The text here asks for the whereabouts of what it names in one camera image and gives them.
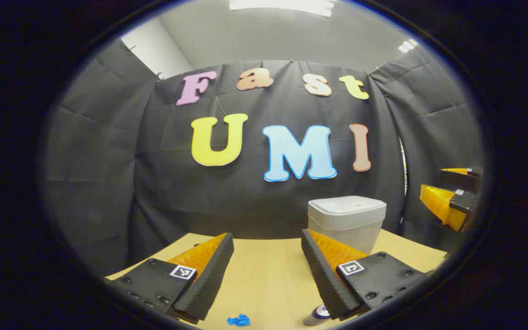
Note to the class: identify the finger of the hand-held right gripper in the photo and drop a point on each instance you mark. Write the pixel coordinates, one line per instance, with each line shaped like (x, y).
(468, 178)
(447, 206)

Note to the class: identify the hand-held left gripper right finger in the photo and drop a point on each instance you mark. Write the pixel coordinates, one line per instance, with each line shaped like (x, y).
(323, 279)

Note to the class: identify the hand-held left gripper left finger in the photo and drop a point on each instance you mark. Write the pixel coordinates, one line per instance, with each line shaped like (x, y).
(213, 275)

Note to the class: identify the dark blue pop can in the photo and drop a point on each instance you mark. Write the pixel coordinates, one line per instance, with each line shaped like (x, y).
(315, 317)

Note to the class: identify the blue paper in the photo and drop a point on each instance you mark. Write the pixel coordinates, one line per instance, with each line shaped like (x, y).
(239, 320)

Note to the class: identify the grey desktop garbage bin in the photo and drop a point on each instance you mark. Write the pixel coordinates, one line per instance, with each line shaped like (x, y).
(346, 215)

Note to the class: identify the wooden desktop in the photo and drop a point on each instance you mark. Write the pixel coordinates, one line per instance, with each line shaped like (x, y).
(268, 275)

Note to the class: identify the black backdrop cloth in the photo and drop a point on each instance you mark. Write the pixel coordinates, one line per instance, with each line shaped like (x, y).
(154, 183)

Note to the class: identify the small ceiling light panel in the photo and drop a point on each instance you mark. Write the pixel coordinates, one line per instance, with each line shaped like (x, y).
(407, 46)

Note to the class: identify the long ceiling light panel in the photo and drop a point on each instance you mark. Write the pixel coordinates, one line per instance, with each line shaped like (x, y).
(282, 5)

